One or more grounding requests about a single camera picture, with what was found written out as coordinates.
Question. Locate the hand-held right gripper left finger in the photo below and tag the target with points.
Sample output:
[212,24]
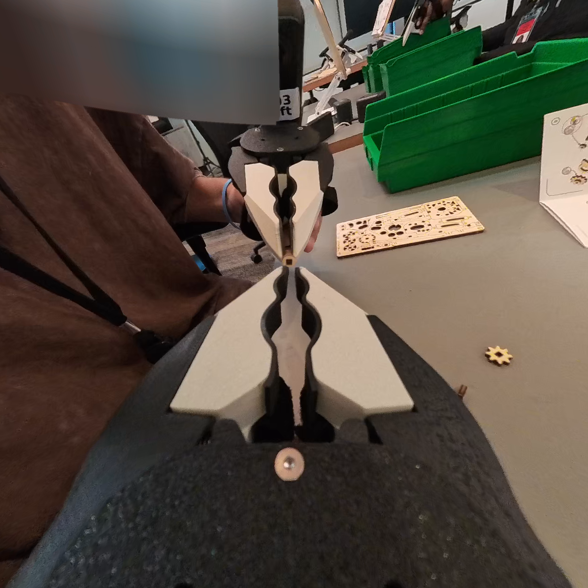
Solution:
[220,367]

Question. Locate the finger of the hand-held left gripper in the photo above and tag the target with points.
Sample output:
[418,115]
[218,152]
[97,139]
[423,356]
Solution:
[262,206]
[307,202]

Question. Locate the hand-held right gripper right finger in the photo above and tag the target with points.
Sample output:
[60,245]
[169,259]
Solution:
[363,367]

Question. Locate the small wooden gear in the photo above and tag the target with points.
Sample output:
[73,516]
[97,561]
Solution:
[499,356]

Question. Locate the person's left forearm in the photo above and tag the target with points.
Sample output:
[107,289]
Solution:
[206,200]

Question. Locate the white jointed arm stand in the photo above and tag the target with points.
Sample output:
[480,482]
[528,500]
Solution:
[333,78]

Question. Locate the grey desk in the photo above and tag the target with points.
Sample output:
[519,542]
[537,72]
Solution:
[459,298]

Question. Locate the person's left hand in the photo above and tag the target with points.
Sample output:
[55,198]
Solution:
[313,236]

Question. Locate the blue wristband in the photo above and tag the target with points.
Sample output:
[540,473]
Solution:
[225,202]

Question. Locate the black box device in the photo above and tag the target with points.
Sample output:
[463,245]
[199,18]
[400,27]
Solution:
[370,108]

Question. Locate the plywood parts sheet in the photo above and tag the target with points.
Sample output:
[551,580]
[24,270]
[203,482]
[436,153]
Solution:
[409,227]

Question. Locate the person in brown shirt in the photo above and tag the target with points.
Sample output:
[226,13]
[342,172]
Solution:
[92,275]

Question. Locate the green plastic bin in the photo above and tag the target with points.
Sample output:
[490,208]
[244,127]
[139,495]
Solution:
[459,133]
[422,55]

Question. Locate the white instruction leaflet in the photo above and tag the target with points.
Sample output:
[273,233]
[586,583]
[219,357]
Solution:
[562,183]

